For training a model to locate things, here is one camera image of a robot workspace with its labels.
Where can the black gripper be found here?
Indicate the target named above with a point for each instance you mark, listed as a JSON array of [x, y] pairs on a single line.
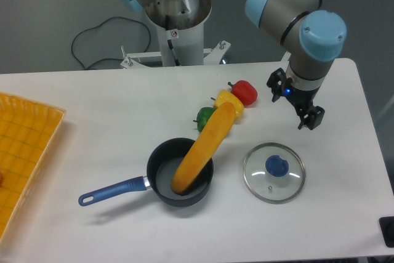
[[300, 94]]

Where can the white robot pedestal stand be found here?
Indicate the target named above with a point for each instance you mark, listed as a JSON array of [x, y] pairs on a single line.
[[180, 30]]

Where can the black device at table corner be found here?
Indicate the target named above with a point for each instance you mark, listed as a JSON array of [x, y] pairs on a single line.
[[387, 229]]

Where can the glass pot lid blue knob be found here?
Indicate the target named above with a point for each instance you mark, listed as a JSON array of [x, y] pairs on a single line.
[[274, 173]]

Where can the yellow woven basket tray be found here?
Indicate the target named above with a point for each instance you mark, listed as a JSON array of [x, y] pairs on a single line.
[[28, 128]]

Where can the yellow bread loaf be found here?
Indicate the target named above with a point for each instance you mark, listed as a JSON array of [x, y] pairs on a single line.
[[204, 147]]

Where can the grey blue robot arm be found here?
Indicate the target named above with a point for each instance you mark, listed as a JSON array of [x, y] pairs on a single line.
[[313, 37]]

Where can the red toy bell pepper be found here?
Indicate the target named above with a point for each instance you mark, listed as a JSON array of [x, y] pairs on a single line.
[[244, 91]]

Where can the yellow toy bell pepper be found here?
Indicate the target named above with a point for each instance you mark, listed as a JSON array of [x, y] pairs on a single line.
[[226, 96]]

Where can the green toy bell pepper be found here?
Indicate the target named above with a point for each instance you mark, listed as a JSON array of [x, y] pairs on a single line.
[[203, 116]]

